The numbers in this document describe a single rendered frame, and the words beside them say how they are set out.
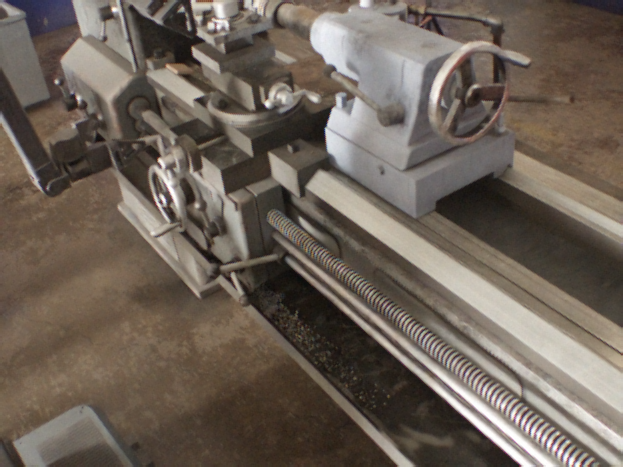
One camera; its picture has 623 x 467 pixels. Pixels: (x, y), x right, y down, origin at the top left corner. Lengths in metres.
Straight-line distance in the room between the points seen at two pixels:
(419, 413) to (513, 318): 0.49
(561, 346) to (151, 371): 1.59
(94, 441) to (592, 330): 1.31
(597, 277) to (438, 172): 0.41
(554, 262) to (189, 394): 1.30
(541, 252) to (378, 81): 0.54
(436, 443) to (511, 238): 0.50
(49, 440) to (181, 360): 0.64
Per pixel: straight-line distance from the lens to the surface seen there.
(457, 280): 1.50
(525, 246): 1.79
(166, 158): 1.94
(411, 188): 1.63
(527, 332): 1.41
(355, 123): 1.76
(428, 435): 1.78
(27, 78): 4.58
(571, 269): 1.73
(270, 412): 2.39
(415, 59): 1.62
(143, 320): 2.82
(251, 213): 1.89
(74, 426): 2.18
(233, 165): 1.86
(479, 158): 1.73
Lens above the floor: 1.80
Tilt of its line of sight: 36 degrees down
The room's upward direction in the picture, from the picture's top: 7 degrees counter-clockwise
